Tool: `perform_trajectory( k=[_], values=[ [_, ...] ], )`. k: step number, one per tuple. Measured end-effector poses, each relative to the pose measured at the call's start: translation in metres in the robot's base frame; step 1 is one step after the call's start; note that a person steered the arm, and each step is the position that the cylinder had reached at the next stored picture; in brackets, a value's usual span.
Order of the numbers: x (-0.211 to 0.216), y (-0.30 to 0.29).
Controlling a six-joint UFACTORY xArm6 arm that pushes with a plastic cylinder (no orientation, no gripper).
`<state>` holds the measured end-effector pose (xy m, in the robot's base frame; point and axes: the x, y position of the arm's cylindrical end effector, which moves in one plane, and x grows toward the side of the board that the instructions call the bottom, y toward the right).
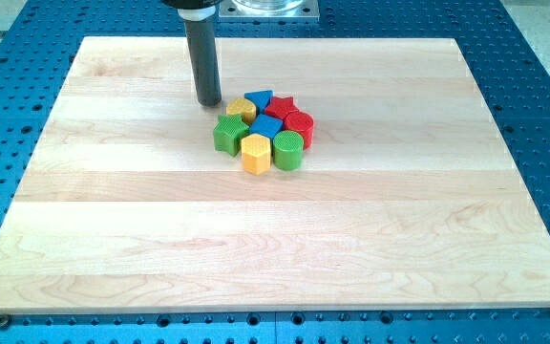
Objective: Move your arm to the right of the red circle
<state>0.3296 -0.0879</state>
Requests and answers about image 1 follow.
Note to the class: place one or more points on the black robot arm end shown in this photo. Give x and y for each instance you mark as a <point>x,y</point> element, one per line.
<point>191,4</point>

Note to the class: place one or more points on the green cylinder block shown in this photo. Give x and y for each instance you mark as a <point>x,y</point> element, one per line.
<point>288,150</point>

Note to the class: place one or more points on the yellow hexagon block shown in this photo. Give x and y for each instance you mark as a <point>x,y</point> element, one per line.
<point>256,154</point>

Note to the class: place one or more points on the blue cube block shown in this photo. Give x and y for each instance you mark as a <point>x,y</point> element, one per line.
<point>266,126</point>

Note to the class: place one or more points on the red cylinder block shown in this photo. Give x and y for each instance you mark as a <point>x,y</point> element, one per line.
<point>301,123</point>

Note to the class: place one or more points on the green star block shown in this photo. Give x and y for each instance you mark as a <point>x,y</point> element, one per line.
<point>228,133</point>

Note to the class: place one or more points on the red star block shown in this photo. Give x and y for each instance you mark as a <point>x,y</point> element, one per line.
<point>280,107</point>

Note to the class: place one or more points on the yellow heart block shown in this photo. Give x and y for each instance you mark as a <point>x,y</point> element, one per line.
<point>243,107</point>

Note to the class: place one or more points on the blue triangle block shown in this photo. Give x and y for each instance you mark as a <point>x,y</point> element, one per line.
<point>261,99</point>

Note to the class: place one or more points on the light wooden board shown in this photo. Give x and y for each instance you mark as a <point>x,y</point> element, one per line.
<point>407,199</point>

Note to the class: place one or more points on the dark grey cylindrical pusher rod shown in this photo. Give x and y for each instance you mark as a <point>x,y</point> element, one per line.
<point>200,36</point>

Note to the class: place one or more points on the blue perforated metal base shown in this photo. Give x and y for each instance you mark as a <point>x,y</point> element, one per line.
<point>37,51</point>

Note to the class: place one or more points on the clear acrylic robot base plate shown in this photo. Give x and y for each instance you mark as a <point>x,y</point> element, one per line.
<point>269,10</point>

